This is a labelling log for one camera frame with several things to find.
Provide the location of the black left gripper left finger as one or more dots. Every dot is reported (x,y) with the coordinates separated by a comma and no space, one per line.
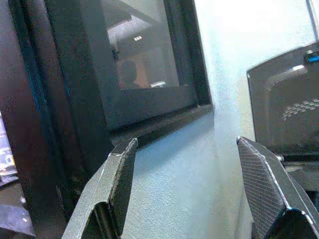
(117,179)

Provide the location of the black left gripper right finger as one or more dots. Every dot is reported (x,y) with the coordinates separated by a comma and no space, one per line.
(264,189)

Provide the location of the black framed glass window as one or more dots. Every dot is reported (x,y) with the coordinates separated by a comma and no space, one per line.
(154,104)

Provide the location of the black glossy appliance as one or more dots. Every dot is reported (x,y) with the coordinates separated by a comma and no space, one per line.
(286,104)

